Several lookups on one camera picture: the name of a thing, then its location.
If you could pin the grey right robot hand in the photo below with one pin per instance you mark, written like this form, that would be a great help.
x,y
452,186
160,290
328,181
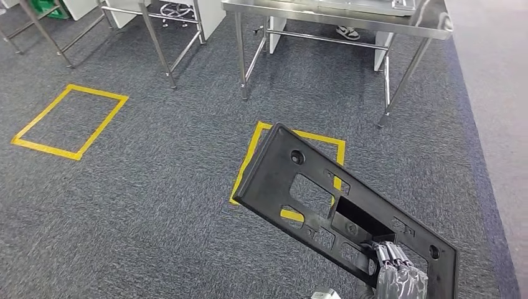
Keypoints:
x,y
402,284

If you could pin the white board panel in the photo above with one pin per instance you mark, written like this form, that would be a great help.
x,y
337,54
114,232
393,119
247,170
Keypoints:
x,y
123,12
212,16

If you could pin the green bag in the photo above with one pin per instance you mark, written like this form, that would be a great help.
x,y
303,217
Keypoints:
x,y
47,8

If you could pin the black plastic plate part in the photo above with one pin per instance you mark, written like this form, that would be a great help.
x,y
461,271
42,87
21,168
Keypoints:
x,y
268,185

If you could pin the stainless steel workbench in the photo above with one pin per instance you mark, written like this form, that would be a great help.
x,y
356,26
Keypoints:
x,y
330,18

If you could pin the yellow floor tape square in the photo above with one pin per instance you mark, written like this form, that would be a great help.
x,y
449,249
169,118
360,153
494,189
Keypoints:
x,y
49,150
247,161

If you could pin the steel table frame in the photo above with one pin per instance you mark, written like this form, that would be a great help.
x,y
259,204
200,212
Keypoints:
x,y
46,35

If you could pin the chrome chair base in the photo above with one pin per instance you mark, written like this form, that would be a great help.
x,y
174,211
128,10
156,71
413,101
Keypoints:
x,y
176,12

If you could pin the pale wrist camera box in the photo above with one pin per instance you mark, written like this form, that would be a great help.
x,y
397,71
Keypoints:
x,y
326,295

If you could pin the white desk leg panel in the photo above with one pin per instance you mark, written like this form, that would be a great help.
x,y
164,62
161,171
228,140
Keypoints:
x,y
381,53
276,37

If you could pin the person's shoe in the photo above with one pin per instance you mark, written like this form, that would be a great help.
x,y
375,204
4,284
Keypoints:
x,y
348,33

